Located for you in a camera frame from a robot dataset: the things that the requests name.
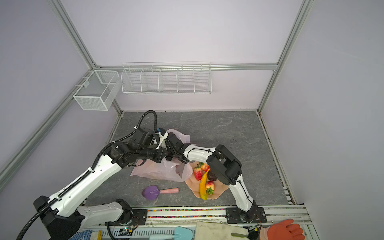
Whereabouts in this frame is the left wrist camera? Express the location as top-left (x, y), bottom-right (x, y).
top-left (130, 127), bottom-right (163, 148)

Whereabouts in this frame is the beige cloth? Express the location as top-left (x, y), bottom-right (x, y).
top-left (195, 222), bottom-right (249, 240)

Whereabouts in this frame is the orange rubber glove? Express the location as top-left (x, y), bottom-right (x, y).
top-left (259, 219), bottom-right (306, 240)

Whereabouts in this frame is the yellow banana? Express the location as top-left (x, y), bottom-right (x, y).
top-left (199, 169), bottom-right (211, 200)

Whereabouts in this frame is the blue white knit glove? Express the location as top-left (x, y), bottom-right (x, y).
top-left (69, 230), bottom-right (93, 240)

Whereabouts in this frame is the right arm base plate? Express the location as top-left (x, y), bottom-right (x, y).
top-left (225, 206), bottom-right (267, 224)

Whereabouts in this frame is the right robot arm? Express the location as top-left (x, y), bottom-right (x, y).
top-left (164, 133), bottom-right (258, 219)

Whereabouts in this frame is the small white mesh basket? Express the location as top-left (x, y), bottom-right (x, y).
top-left (74, 70), bottom-right (121, 111)

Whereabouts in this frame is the pale strawberry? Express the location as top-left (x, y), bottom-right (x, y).
top-left (193, 167), bottom-right (204, 181)

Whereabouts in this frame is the pink plastic bag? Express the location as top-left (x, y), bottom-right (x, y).
top-left (130, 128), bottom-right (197, 183)

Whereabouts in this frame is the dark brown fig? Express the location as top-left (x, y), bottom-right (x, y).
top-left (207, 171), bottom-right (217, 182)

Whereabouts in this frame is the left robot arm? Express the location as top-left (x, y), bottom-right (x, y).
top-left (17, 142), bottom-right (168, 240)

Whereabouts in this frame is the purple scoop pink handle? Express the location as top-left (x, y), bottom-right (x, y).
top-left (142, 185), bottom-right (179, 201)

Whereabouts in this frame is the beige wavy fruit plate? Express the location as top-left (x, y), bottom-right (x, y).
top-left (186, 162), bottom-right (229, 200)

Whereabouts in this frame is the black corrugated cable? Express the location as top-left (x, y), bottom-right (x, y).
top-left (89, 110), bottom-right (159, 170)

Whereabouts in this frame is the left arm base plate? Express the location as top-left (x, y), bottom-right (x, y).
top-left (109, 209), bottom-right (148, 227)

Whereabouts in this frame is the long white wire basket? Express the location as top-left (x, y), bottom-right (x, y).
top-left (121, 62), bottom-right (212, 94)

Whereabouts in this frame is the red strawberry at plate front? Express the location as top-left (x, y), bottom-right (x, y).
top-left (206, 181), bottom-right (215, 196)

